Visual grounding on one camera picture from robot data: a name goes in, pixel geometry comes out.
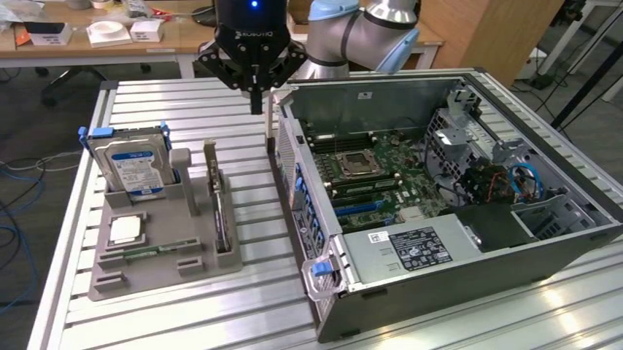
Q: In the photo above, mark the red packet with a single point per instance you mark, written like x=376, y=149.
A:
x=163, y=14

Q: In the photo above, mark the orange card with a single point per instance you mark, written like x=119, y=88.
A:
x=22, y=38

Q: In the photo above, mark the metal disk bay cage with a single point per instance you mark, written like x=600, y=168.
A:
x=452, y=153

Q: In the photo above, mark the black slanted pole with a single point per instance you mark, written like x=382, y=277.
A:
x=590, y=71

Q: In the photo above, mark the grey cup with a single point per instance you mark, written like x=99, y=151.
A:
x=78, y=3

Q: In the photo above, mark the white box with black lid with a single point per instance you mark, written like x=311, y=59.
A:
x=48, y=38

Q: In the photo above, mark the green motherboard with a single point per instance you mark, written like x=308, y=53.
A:
x=414, y=182

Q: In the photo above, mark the blue case latch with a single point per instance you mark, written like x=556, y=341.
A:
x=322, y=270

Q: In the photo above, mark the metal CPU socket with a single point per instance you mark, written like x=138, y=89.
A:
x=358, y=164

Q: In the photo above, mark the black Nvidia graphics card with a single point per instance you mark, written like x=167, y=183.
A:
x=222, y=218

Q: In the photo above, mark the hard disk in blue caddy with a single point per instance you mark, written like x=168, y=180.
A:
x=131, y=171

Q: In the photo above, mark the open black PC case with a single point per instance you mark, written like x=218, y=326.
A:
x=438, y=291

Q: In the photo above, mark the black installed RAM stick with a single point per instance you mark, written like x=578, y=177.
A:
x=364, y=186

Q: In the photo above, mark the black round lamp base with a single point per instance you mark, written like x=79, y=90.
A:
x=204, y=16

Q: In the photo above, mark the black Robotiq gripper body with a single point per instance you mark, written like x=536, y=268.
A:
x=252, y=29

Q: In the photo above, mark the green RAM stick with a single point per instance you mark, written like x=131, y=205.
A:
x=151, y=251

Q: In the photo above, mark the brown cardboard box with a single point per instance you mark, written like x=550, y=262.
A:
x=299, y=11

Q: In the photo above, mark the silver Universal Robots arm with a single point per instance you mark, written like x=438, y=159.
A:
x=331, y=40

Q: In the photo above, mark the black office chair base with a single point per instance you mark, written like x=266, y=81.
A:
x=72, y=76

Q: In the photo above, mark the grey plastic parts rack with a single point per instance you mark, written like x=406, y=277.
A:
x=160, y=270

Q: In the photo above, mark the grey power supply unit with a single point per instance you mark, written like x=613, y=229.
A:
x=379, y=255

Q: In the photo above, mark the cream tape roll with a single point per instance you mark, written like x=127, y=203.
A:
x=103, y=3

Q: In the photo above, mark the small plain white box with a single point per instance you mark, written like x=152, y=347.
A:
x=146, y=33

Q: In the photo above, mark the clear plastic bag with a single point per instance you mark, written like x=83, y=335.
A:
x=19, y=11

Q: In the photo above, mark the small silver chipset heatsink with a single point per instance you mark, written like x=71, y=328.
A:
x=412, y=214

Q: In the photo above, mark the wooden cabinet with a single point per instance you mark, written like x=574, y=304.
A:
x=496, y=36

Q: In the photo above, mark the long wooden desk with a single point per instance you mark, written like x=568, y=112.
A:
x=72, y=51

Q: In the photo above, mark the silver CPU chip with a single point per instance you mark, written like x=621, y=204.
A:
x=126, y=230

